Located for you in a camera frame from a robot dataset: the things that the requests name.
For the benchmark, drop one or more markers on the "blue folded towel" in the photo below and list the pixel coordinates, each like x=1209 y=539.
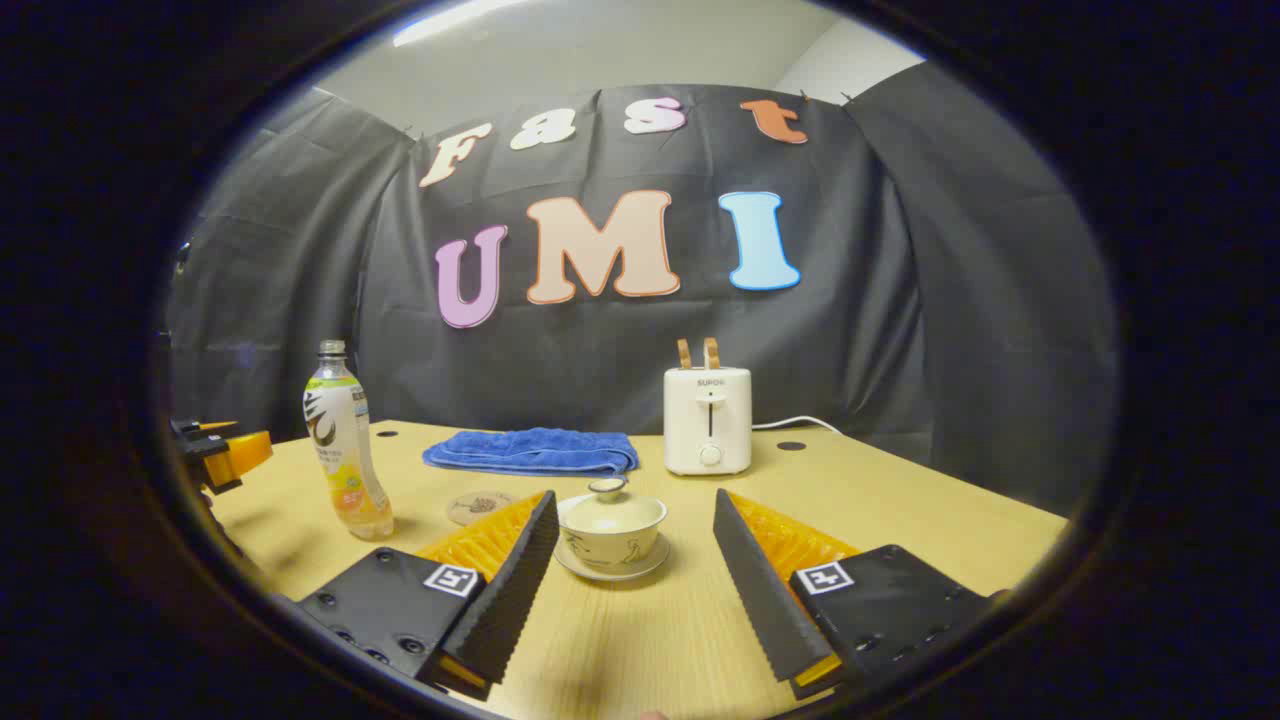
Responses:
x=530 y=452

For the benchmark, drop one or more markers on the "white toaster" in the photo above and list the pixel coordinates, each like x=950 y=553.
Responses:
x=707 y=420

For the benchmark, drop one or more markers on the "clear water bottle white label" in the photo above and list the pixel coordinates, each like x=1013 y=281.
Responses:
x=345 y=450

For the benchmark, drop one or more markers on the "toast slice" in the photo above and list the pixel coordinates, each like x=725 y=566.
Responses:
x=711 y=353
x=684 y=354

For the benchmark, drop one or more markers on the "white ceramic saucer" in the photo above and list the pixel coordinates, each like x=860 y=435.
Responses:
x=612 y=574

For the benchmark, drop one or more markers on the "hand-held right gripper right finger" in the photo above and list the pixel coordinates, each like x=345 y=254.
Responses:
x=760 y=590

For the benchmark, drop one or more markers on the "round brown coaster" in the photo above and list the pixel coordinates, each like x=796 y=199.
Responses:
x=475 y=508

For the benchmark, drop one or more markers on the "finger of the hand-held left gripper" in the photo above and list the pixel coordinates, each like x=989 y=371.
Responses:
x=245 y=452
x=205 y=428

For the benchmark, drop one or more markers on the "white ceramic teacup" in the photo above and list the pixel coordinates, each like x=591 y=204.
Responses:
x=610 y=548

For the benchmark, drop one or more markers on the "black backdrop cloth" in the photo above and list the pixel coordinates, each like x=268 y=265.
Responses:
x=880 y=300

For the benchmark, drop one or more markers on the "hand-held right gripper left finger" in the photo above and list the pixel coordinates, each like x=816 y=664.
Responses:
x=520 y=580

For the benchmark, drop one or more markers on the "white teacup lid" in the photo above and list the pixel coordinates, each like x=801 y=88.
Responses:
x=612 y=512

